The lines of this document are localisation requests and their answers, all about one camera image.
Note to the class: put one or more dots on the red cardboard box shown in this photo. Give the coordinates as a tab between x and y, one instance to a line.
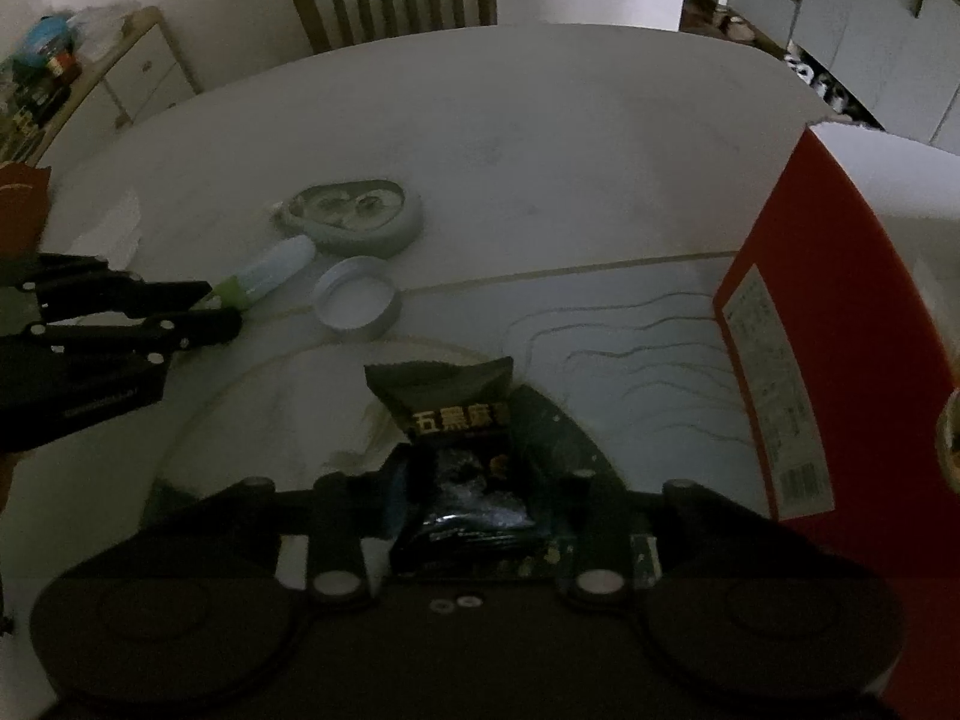
847	360

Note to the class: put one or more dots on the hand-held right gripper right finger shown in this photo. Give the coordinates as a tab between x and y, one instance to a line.
600	532

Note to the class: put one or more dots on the dark blue speckled mat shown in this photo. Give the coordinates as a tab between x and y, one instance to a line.
559	435

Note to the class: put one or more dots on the tan round object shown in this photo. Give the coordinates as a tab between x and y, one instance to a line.
949	435

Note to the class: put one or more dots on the white wooden sideboard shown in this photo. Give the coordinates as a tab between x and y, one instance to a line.
142	75

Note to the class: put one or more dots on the black white shoes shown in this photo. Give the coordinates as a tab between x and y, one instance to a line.
817	82

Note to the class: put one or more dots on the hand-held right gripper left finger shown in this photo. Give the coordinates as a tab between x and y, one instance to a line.
396	502

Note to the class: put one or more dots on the blue lidded container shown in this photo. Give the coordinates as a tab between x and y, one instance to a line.
46	34

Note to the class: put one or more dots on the white round lid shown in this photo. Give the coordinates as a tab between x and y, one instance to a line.
356	300

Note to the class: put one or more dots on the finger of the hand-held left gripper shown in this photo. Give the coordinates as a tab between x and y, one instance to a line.
206	328
172	295

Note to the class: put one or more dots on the white plastic bag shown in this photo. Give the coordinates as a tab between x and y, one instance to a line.
105	30

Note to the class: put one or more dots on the red brown bag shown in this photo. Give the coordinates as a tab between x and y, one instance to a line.
19	202

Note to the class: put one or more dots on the grey cabinet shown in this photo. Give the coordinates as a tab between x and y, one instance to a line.
870	22

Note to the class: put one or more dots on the green white bottle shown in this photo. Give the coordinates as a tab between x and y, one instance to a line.
277	266

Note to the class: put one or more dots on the black snack packet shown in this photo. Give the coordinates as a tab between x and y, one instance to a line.
457	450

